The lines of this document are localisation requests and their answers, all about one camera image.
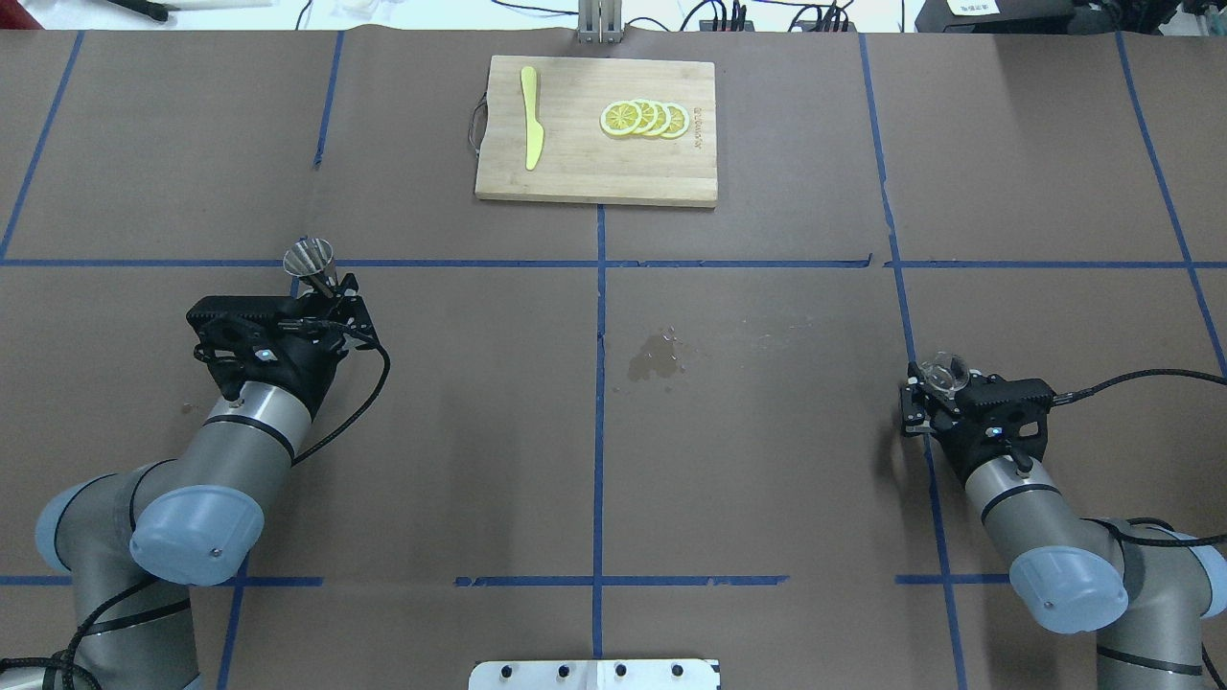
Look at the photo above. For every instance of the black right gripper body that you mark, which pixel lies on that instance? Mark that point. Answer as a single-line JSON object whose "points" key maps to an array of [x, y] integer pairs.
{"points": [[947, 431]]}

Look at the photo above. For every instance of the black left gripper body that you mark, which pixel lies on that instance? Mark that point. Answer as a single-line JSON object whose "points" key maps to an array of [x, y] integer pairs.
{"points": [[309, 362]]}

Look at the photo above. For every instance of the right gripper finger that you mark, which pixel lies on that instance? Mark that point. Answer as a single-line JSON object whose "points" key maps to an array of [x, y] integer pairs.
{"points": [[920, 405]]}

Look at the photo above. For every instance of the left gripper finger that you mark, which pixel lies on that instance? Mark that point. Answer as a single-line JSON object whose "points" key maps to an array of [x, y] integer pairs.
{"points": [[344, 305]]}

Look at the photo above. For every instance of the clear glass measuring cup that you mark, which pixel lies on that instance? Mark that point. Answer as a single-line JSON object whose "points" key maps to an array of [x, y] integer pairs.
{"points": [[941, 372]]}

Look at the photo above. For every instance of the steel jigger shaker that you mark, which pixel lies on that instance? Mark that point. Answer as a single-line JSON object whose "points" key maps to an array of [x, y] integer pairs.
{"points": [[312, 261]]}

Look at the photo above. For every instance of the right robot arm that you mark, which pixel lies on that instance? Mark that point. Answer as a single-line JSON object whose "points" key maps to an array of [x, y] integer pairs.
{"points": [[1141, 587]]}

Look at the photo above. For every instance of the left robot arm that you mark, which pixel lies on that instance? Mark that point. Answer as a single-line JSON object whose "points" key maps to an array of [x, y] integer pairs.
{"points": [[134, 543]]}

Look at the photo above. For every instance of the yellow plastic knife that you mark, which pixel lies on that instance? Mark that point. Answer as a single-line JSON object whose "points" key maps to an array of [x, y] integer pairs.
{"points": [[534, 130]]}

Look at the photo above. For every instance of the bamboo cutting board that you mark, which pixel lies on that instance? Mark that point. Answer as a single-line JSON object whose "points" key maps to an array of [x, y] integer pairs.
{"points": [[580, 163]]}

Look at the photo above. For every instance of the lemon slice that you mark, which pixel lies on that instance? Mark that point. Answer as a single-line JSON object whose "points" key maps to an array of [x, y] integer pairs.
{"points": [[663, 119], [679, 121], [620, 118], [650, 116]]}

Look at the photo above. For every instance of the black tool on bench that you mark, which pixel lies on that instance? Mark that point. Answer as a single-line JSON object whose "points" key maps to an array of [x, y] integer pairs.
{"points": [[158, 12]]}

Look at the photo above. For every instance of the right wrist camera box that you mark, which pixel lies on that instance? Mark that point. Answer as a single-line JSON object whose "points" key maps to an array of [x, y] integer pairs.
{"points": [[1013, 409]]}

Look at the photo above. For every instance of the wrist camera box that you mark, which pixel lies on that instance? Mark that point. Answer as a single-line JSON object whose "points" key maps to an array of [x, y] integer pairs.
{"points": [[240, 323], [1013, 409]]}

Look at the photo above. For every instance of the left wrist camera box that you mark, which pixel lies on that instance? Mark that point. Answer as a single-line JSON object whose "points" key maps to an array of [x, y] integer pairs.
{"points": [[240, 323]]}

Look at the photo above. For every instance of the metal cutting board handle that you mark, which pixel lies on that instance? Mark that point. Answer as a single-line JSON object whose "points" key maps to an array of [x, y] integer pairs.
{"points": [[475, 131]]}

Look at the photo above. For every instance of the aluminium frame post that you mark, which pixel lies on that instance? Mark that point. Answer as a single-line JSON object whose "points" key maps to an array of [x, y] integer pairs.
{"points": [[600, 22]]}

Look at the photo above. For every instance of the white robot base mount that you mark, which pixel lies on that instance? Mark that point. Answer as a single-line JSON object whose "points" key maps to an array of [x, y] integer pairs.
{"points": [[633, 673]]}

